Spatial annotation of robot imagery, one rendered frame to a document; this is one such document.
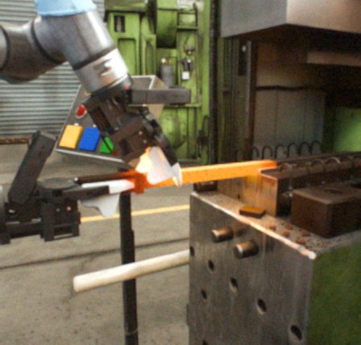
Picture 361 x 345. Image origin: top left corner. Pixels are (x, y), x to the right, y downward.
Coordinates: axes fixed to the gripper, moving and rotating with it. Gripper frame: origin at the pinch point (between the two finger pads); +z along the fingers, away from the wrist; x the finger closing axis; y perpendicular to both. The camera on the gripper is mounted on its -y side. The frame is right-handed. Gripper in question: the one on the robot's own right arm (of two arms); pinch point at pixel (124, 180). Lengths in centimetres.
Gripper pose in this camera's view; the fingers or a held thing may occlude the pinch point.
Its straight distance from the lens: 60.4
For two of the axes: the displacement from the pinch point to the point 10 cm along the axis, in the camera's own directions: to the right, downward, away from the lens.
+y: -0.1, 9.8, 2.0
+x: 4.7, 1.8, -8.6
